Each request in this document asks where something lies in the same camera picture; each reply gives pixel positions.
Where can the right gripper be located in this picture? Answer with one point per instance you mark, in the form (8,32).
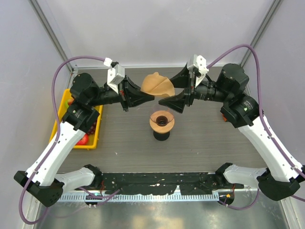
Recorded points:
(182,79)

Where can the brown paper coffee filter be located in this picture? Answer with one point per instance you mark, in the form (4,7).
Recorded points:
(157,85)

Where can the red apple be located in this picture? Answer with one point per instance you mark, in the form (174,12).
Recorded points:
(83,141)

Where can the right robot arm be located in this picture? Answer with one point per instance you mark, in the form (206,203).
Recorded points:
(283,175)

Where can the pink glass dripper cone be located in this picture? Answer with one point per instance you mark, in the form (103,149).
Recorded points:
(161,118)

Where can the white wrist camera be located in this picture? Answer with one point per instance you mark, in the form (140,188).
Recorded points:
(197,67)
(115,74)

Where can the dark red coffee server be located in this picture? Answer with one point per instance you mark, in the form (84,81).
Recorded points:
(161,130)

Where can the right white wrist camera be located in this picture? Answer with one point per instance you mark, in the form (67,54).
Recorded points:
(197,67)

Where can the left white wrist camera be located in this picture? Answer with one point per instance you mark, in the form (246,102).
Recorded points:
(115,74)

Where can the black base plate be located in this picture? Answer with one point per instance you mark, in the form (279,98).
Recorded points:
(191,183)

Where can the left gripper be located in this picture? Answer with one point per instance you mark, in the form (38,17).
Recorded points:
(130,98)

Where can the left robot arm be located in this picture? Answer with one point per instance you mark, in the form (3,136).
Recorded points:
(41,179)

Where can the purple grape bunch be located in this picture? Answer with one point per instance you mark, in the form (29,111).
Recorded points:
(92,129)

